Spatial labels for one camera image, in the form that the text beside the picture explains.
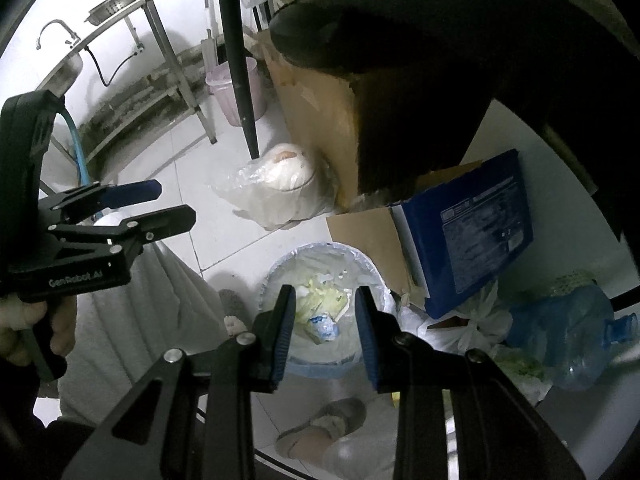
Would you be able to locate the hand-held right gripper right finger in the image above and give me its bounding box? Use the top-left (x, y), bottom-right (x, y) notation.
top-left (354, 286), bottom-right (586, 480)

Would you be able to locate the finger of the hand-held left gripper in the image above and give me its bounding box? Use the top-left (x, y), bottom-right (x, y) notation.
top-left (37, 179), bottom-right (162, 226)
top-left (47, 205), bottom-right (197, 268)

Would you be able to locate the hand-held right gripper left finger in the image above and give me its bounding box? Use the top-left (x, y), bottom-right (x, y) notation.
top-left (60, 284), bottom-right (297, 480)

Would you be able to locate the blue and white packet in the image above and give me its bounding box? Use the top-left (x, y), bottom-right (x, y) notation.
top-left (307, 311), bottom-right (341, 345)

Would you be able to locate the yellow plastic bag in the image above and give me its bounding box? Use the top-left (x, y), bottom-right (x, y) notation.
top-left (295, 272), bottom-right (353, 323)

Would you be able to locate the blue bin with clear liner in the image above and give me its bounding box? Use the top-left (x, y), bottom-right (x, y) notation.
top-left (257, 242), bottom-right (392, 378)

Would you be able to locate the person's left hand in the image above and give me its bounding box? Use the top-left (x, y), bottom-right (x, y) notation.
top-left (0, 294), bottom-right (78, 367)

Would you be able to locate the grey fuzzy slipper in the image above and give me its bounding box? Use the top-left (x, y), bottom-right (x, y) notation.
top-left (275, 397), bottom-right (367, 460)
top-left (218, 287), bottom-right (251, 336)

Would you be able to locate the flat brown cardboard sheet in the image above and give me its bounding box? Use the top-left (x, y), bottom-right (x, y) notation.
top-left (326, 207), bottom-right (431, 311)

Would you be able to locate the stainless steel sink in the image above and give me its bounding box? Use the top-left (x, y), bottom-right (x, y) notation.
top-left (35, 52), bottom-right (83, 96)

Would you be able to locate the person's left leg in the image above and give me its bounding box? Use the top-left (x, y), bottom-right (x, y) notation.
top-left (57, 210), bottom-right (236, 423)

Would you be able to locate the person's leg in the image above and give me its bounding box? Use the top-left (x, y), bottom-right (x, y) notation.
top-left (300, 430), bottom-right (451, 480)
top-left (57, 210), bottom-right (236, 423)

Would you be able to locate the white plastic carrier bag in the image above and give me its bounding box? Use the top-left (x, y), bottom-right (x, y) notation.
top-left (417, 280), bottom-right (513, 356)

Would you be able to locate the person's right leg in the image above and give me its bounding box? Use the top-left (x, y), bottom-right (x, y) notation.
top-left (300, 430), bottom-right (451, 480)

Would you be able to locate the bag-wrapped white rice cooker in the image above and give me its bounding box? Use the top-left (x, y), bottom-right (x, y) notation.
top-left (210, 142), bottom-right (336, 231)

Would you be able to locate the pink waste basket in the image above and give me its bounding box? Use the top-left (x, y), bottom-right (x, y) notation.
top-left (206, 56), bottom-right (267, 127)

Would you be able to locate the steel sink stand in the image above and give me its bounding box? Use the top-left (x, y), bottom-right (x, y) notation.
top-left (35, 0), bottom-right (218, 196)

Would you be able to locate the chrome faucet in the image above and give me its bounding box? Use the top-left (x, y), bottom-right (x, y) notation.
top-left (36, 20), bottom-right (81, 51)

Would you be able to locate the blue cardboard box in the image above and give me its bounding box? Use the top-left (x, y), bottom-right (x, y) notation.
top-left (389, 149), bottom-right (534, 320)

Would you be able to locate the clear bag of green vegetables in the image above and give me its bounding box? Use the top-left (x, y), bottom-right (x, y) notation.
top-left (492, 345), bottom-right (553, 406)

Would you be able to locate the black table leg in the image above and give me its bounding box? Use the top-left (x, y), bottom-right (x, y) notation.
top-left (216, 0), bottom-right (261, 160)

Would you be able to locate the large brown cardboard box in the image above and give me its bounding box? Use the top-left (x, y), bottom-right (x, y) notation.
top-left (262, 45), bottom-right (496, 211)

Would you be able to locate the round metal basin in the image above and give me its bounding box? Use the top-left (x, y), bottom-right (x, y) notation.
top-left (84, 0), bottom-right (153, 26)

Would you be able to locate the white mop pole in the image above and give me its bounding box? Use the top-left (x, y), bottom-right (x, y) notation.
top-left (200, 0), bottom-right (221, 68)

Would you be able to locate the blue water jug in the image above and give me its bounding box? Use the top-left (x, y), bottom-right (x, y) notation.
top-left (507, 285), bottom-right (638, 391)

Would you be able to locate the dark round pot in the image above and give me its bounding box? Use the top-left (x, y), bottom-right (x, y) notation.
top-left (269, 0), bottom-right (401, 78)

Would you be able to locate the blue hose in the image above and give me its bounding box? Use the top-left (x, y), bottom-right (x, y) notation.
top-left (60, 110), bottom-right (93, 186)

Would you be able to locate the black drain hose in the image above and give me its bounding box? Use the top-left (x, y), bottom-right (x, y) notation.
top-left (82, 45), bottom-right (146, 87)

